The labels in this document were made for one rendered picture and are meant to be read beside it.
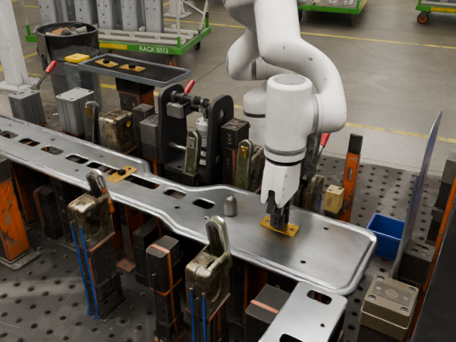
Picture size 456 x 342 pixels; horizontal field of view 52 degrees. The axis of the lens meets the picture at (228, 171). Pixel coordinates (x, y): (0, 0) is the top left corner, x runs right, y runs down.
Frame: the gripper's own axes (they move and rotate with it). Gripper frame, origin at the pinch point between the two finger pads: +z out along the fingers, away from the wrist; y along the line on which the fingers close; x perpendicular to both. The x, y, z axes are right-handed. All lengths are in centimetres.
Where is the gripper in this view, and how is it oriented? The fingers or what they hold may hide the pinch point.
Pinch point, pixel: (279, 216)
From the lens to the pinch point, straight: 104.2
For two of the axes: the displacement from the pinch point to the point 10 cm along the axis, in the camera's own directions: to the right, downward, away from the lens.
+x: 8.6, 2.6, -4.4
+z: 0.0, 8.6, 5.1
